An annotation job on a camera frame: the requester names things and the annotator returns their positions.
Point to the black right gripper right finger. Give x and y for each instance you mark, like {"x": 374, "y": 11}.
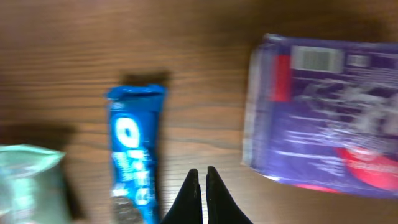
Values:
{"x": 222, "y": 209}

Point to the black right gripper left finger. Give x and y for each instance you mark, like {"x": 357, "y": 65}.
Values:
{"x": 187, "y": 207}

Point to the blue Oreo cookie pack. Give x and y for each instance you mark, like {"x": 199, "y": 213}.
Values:
{"x": 134, "y": 115}

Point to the purple pink Carefree pack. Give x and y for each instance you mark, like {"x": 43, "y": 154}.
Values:
{"x": 322, "y": 115}

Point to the mint green snack pack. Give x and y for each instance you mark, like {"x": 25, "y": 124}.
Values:
{"x": 32, "y": 186}

